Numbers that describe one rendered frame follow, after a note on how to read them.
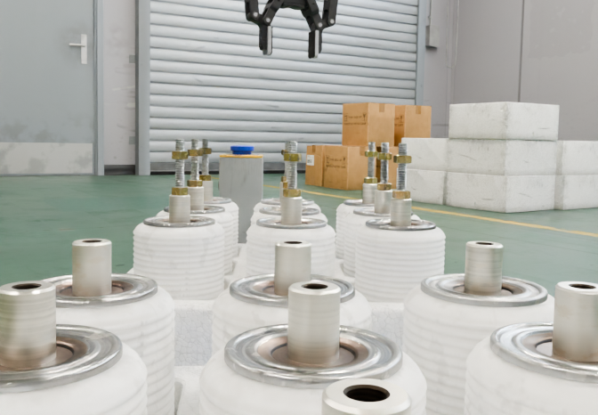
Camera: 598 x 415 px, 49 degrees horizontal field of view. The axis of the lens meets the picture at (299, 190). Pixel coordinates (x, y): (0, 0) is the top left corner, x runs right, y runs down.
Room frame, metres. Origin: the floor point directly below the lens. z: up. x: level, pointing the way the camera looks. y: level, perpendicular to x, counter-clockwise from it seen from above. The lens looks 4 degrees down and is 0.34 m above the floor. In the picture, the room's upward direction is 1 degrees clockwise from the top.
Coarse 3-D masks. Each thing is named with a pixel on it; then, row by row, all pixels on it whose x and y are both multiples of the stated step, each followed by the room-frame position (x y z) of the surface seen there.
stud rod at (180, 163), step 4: (176, 140) 0.70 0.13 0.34; (180, 140) 0.70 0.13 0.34; (176, 144) 0.70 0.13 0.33; (180, 144) 0.70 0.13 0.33; (176, 148) 0.70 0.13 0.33; (180, 148) 0.70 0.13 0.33; (184, 148) 0.70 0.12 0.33; (176, 160) 0.70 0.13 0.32; (180, 160) 0.70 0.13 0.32; (176, 164) 0.70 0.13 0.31; (180, 164) 0.70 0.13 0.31; (176, 168) 0.70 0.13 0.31; (180, 168) 0.70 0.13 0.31; (176, 172) 0.70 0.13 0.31; (180, 172) 0.70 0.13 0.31; (176, 176) 0.70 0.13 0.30; (180, 176) 0.70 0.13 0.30; (176, 180) 0.70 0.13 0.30; (180, 180) 0.70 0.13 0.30; (176, 184) 0.70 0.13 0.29; (180, 184) 0.70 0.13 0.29
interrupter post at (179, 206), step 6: (174, 198) 0.69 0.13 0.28; (180, 198) 0.69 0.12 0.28; (186, 198) 0.70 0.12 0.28; (174, 204) 0.69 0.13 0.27; (180, 204) 0.69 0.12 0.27; (186, 204) 0.70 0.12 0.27; (174, 210) 0.69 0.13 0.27; (180, 210) 0.69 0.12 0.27; (186, 210) 0.70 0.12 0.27; (174, 216) 0.69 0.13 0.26; (180, 216) 0.69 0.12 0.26; (186, 216) 0.70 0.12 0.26; (174, 222) 0.69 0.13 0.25; (180, 222) 0.69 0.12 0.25; (186, 222) 0.70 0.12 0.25
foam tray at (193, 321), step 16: (240, 256) 0.90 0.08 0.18; (128, 272) 0.79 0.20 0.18; (240, 272) 0.80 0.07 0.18; (336, 272) 0.81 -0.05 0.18; (224, 288) 0.76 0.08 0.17; (176, 304) 0.64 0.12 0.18; (192, 304) 0.64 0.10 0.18; (208, 304) 0.64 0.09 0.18; (384, 304) 0.65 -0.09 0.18; (400, 304) 0.65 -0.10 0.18; (176, 320) 0.63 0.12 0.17; (192, 320) 0.63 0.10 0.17; (208, 320) 0.63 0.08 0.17; (384, 320) 0.63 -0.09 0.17; (400, 320) 0.64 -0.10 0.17; (176, 336) 0.63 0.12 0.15; (192, 336) 0.63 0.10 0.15; (208, 336) 0.63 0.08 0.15; (384, 336) 0.63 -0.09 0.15; (400, 336) 0.64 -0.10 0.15; (176, 352) 0.63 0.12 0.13; (192, 352) 0.63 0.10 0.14; (208, 352) 0.63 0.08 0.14
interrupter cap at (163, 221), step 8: (160, 216) 0.73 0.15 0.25; (168, 216) 0.73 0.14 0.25; (192, 216) 0.74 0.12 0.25; (200, 216) 0.73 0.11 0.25; (152, 224) 0.67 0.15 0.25; (160, 224) 0.67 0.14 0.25; (168, 224) 0.67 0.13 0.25; (176, 224) 0.67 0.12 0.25; (184, 224) 0.67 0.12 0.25; (192, 224) 0.67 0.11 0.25; (200, 224) 0.68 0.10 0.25; (208, 224) 0.69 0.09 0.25
